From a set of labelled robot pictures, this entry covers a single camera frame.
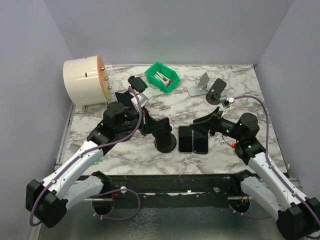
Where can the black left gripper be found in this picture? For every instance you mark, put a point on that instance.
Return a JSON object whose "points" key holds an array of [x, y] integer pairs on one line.
{"points": [[148, 123]]}

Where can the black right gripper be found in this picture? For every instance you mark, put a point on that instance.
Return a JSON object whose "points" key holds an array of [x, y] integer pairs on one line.
{"points": [[204, 123]]}

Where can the black round base phone stand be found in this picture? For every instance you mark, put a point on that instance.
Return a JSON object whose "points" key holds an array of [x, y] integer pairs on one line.
{"points": [[164, 140]]}

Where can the black phone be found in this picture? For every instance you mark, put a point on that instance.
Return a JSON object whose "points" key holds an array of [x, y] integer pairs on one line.
{"points": [[200, 143]]}

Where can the purple case phone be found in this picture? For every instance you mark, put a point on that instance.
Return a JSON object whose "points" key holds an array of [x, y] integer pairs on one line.
{"points": [[165, 128]]}

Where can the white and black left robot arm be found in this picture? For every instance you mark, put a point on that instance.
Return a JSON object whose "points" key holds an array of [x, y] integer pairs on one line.
{"points": [[49, 199]]}

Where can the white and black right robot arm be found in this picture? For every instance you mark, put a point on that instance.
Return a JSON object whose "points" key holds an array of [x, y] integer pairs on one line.
{"points": [[295, 214]]}

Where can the brown base phone stand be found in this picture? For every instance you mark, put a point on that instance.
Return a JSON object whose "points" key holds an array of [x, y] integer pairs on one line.
{"points": [[214, 94]]}

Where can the silver folding phone stand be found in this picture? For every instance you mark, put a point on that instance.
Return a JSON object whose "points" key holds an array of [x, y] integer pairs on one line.
{"points": [[201, 87]]}

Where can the black front phone stand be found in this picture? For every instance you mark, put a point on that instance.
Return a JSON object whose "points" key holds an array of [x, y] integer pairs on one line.
{"points": [[125, 98]]}

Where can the black clamp phone stand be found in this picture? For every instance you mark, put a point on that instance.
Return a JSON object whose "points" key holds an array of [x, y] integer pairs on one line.
{"points": [[137, 84]]}

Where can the green plastic bin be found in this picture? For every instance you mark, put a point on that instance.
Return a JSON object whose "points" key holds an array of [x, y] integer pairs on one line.
{"points": [[162, 77]]}

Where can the white cylindrical drum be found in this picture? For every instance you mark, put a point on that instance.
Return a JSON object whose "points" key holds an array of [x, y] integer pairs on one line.
{"points": [[86, 81]]}

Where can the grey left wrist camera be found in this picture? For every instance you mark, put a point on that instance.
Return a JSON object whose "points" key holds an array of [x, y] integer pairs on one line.
{"points": [[143, 99]]}

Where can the black front mounting rail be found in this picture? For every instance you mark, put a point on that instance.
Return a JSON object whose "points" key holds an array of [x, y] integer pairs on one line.
{"points": [[173, 191]]}

